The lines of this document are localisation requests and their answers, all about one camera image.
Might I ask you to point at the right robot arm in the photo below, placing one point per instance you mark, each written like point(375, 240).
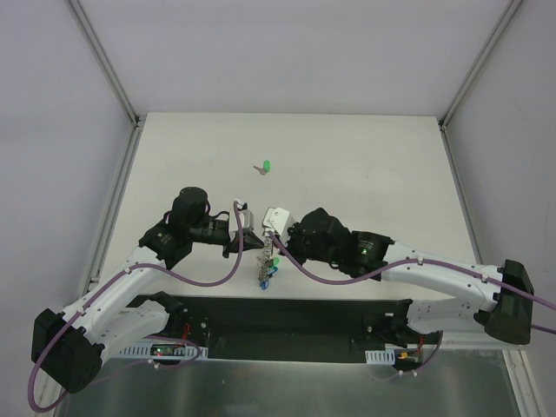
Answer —
point(498, 300)

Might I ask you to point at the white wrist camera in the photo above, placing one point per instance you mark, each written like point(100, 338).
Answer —
point(278, 221)
point(241, 218)

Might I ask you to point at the metal key organizer ring disc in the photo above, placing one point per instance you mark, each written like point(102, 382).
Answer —
point(264, 258)

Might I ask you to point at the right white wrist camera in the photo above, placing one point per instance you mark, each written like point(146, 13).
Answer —
point(278, 221)

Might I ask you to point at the white cable duct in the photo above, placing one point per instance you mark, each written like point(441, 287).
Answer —
point(161, 351)
point(384, 357)

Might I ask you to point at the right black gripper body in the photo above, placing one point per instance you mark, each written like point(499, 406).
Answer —
point(291, 242)

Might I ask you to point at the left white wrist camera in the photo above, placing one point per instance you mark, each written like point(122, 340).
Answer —
point(241, 218)

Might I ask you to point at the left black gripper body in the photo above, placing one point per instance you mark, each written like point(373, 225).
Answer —
point(234, 242)

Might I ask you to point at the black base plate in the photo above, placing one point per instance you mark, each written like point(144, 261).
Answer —
point(264, 329)

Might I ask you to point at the left white cable duct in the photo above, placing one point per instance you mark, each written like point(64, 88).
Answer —
point(161, 351)

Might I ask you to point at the right white cable duct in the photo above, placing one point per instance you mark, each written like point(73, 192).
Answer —
point(384, 357)

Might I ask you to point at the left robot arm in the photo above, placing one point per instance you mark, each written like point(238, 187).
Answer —
point(72, 346)

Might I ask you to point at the key with green tag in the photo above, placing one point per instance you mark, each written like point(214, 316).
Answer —
point(264, 169)

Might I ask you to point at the blue tag key bunch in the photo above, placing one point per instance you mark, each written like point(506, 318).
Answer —
point(269, 273)

